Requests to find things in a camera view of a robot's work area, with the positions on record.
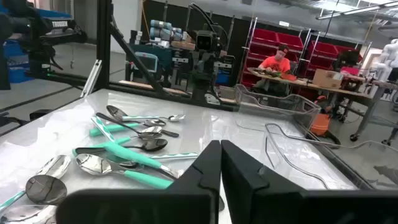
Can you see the grey rolling table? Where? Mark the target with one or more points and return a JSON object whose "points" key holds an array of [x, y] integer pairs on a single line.
{"points": [[379, 90]]}

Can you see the cardboard box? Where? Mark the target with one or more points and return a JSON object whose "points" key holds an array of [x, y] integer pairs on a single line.
{"points": [[328, 79]]}

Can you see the wooden work table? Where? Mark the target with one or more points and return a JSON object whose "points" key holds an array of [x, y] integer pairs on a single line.
{"points": [[298, 82]]}

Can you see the orange vacuum cleaner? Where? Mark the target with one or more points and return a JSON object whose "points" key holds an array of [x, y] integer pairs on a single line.
{"points": [[320, 124]]}

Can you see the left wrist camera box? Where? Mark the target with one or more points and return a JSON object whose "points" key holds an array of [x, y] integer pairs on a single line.
{"points": [[206, 41]]}

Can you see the person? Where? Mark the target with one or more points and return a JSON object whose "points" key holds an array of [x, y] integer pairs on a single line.
{"points": [[275, 63]]}

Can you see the stack of wrapped rolls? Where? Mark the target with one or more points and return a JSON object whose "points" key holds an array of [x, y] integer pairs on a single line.
{"points": [[161, 29]]}

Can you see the teal equipment cart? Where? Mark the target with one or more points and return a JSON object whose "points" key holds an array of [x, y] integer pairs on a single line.
{"points": [[161, 54]]}

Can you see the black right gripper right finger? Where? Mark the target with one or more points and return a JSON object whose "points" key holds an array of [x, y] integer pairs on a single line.
{"points": [[264, 205]]}

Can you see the clear plastic bin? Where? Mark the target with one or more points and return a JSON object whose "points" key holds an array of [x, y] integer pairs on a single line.
{"points": [[273, 105], [342, 161]]}

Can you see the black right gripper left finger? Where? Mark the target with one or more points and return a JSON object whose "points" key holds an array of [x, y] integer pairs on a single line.
{"points": [[192, 202]]}

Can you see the white humanoid robot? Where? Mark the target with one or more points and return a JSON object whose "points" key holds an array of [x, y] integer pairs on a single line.
{"points": [[388, 56]]}

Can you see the red bin shelving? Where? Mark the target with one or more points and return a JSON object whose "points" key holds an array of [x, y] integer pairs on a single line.
{"points": [[264, 35]]}

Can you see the silver aluminium bar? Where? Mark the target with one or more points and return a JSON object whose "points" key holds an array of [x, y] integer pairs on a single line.
{"points": [[91, 77]]}

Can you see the black metal spoon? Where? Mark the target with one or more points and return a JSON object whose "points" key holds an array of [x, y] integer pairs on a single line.
{"points": [[116, 112], [154, 145], [46, 189], [149, 136]]}

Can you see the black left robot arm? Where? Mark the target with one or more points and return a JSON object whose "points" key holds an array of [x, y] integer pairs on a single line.
{"points": [[202, 90]]}

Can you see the ceiling light fixture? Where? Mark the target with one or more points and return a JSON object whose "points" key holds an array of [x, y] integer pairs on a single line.
{"points": [[357, 9]]}

